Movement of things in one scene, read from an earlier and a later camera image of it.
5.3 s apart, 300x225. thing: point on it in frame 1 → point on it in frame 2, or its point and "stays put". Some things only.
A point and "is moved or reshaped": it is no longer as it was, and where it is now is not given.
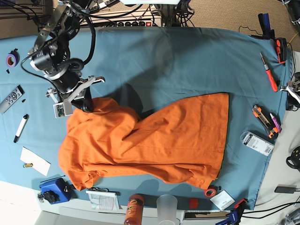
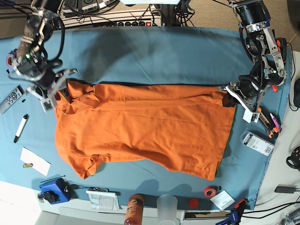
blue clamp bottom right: (235, 215) stays put
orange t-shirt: (186, 139) is moved or reshaped
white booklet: (102, 200) stays put
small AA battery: (27, 165) stays put
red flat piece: (193, 203) stays put
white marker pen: (24, 120) stays put
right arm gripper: (72, 92) → (46, 89)
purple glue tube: (276, 124) stays put
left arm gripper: (293, 88) → (248, 90)
